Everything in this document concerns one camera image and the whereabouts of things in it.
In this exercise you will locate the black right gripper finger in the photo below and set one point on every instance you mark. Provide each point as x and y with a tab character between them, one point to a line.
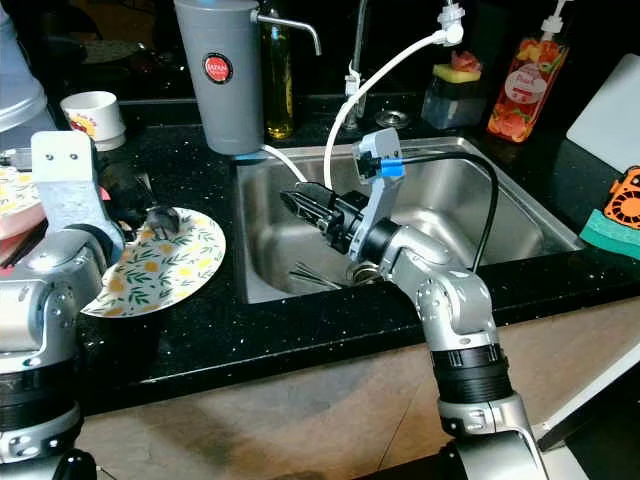
318	197
310	216

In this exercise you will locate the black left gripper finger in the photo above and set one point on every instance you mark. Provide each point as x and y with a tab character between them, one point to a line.
165	222

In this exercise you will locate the floral print plate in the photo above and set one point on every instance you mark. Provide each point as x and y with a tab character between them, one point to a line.
170	270

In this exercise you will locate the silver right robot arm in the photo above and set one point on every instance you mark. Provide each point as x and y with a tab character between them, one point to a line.
455	300

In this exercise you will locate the chrome kitchen faucet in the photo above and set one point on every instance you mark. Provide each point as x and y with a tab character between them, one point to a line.
358	50

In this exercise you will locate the white printed mug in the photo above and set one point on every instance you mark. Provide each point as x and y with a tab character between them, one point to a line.
95	118

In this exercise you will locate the olive oil glass bottle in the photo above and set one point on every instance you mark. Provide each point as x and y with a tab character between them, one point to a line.
278	100

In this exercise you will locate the round metal drain strainer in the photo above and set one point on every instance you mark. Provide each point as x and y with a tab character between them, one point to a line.
392	118

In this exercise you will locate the pink floral bowl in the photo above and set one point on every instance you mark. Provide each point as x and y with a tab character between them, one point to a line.
15	195

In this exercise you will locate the grey water filter canister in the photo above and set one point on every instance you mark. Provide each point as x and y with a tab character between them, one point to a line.
215	115

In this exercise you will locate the pink plate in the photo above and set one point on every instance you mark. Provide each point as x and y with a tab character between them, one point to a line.
8	245

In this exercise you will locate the dark sponge holder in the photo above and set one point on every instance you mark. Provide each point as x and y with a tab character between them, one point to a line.
455	107

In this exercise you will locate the stainless steel sink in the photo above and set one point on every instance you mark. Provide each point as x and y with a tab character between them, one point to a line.
530	210

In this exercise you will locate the yellow sponge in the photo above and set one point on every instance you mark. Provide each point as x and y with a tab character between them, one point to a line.
455	73

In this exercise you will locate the red dish scrubber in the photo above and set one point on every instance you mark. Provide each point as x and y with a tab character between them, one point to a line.
468	61

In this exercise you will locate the beige cabinet front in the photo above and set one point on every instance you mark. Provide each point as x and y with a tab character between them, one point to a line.
260	420

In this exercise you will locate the peach print soap dispenser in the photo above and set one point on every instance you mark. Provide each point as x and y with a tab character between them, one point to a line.
525	90

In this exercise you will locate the green sponge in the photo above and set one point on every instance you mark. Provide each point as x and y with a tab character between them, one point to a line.
610	238

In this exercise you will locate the orange handheld fan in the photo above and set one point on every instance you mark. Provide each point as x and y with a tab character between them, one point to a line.
625	195

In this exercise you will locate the white cutting board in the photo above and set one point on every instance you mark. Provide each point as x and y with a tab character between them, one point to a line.
610	115

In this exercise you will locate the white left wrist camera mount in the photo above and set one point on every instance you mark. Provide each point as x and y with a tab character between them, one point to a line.
70	180

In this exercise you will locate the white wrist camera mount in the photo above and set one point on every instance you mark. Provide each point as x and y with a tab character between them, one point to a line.
70	180
382	150

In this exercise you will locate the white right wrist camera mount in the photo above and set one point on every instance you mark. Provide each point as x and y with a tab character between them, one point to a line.
382	150

